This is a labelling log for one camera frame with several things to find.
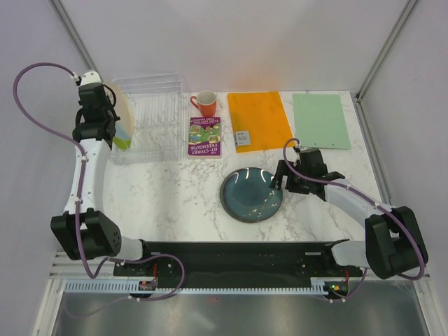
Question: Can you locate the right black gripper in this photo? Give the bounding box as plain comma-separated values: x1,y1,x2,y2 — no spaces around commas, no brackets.
269,159,310,195

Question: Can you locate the cream blue leaf plate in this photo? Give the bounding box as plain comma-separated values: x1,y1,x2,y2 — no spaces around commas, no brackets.
110,83,135,141

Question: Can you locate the dark blue floral plate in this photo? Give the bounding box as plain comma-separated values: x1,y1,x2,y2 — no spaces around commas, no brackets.
219,167,283,223

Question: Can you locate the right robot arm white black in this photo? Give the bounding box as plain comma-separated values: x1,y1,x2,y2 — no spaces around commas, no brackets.
270,148,428,280

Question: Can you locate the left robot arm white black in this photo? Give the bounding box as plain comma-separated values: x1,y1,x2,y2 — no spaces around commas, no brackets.
50,82,154,275

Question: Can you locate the green white plate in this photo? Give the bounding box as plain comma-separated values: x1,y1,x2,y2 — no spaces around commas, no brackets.
113,134,132,150

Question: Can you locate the orange cutting board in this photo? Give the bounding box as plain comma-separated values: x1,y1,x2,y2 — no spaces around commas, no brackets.
227,92,293,153

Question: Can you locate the light green cutting board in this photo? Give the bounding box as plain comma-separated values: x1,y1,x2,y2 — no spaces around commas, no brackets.
292,93,351,150

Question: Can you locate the purple treehouse book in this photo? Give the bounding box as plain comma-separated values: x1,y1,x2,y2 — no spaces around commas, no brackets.
187,117,221,159

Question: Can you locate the orange mug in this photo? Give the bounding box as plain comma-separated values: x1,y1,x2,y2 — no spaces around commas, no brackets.
190,91,217,118

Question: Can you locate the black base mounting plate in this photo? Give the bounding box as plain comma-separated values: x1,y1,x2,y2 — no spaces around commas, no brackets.
113,241,363,287

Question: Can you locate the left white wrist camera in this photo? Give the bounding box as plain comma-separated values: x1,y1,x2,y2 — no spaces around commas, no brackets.
71,70,103,86

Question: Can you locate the white wire dish rack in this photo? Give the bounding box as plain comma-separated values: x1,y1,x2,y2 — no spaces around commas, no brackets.
111,73,188,165

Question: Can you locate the left aluminium frame post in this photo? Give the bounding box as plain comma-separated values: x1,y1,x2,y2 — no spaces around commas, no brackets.
49,0,105,84

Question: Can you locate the aluminium frame post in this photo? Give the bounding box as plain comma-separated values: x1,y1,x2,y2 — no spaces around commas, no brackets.
355,0,421,102
49,0,105,84

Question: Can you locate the white slotted cable duct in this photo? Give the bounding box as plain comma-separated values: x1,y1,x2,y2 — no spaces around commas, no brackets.
64,278,348,295

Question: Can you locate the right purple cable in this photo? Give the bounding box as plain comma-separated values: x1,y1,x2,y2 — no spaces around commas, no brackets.
282,139,428,304

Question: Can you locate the right aluminium frame post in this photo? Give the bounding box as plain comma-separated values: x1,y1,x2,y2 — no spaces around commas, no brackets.
355,0,421,102

